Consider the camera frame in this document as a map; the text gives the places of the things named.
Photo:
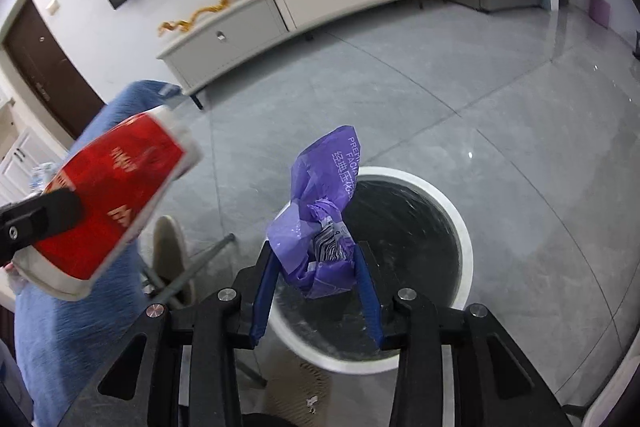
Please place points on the beige slipper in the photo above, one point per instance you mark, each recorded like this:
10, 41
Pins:
170, 258

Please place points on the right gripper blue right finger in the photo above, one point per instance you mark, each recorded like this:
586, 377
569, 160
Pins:
369, 302

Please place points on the white shoe cabinet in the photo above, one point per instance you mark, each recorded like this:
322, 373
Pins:
22, 150

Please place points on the purple plastic bag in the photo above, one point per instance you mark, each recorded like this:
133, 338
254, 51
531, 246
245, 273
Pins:
309, 236

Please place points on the blue fluffy rug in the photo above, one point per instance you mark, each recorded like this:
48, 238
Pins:
60, 344

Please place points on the red white paper box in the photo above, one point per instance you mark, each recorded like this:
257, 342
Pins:
120, 178

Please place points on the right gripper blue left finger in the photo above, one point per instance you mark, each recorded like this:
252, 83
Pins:
268, 271

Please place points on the brown entrance door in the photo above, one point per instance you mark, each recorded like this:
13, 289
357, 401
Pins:
48, 72

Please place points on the white TV cabinet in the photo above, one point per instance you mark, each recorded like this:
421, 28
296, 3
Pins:
234, 36

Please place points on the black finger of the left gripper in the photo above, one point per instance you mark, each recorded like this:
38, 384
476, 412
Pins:
25, 223

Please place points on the white round trash bin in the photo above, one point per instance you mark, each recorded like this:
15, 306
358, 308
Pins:
417, 238

